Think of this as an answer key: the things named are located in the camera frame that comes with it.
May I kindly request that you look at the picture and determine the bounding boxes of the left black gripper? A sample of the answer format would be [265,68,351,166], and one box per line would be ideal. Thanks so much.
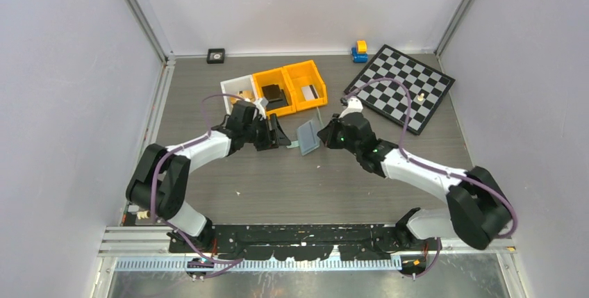
[242,114,290,151]

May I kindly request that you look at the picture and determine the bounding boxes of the black white chessboard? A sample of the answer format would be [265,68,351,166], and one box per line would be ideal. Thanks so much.
[344,44,455,135]

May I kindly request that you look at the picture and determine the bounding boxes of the right orange storage bin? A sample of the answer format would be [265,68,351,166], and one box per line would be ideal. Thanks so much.
[284,60,328,111]

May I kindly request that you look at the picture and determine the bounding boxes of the white card with stripe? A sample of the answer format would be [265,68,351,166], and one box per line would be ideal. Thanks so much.
[301,84,320,101]

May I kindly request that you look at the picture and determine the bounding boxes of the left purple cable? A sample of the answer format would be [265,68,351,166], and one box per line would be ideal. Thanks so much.
[149,93,247,281]

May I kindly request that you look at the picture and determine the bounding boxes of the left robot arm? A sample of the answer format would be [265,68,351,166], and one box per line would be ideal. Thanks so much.
[125,100,291,252]

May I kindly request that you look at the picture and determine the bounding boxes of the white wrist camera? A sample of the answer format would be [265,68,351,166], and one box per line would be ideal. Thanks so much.
[340,97,363,118]
[253,97,268,119]

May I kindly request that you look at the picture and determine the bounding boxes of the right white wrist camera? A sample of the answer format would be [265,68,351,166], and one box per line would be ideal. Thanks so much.
[340,97,363,118]

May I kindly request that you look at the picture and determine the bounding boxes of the small black square box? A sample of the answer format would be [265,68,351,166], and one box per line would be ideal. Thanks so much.
[206,48,226,64]

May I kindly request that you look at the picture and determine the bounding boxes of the middle orange storage bin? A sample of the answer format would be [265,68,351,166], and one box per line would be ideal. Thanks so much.
[253,67,297,117]

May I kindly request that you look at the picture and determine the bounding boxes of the black wallet in bin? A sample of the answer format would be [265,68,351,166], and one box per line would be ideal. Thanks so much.
[262,84,288,110]

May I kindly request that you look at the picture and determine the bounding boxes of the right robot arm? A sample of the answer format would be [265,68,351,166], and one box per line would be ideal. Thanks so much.
[317,113,516,250]

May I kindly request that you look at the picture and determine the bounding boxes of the brown cards in white bin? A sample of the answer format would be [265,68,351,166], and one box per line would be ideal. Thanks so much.
[237,90,256,103]

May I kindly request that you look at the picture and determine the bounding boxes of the white storage bin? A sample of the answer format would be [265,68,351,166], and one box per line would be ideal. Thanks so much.
[219,74,261,114]

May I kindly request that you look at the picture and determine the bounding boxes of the cream chess piece on rail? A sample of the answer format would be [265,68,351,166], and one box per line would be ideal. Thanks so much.
[135,210,151,220]

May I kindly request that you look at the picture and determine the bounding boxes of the orange storage bin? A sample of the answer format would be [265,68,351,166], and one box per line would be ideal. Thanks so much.
[284,60,328,111]
[253,67,297,117]

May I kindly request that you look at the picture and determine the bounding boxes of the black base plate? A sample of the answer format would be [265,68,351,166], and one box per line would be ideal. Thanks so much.
[167,224,441,261]

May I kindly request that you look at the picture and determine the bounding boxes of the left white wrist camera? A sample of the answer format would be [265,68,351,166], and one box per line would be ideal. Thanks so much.
[253,97,268,119]

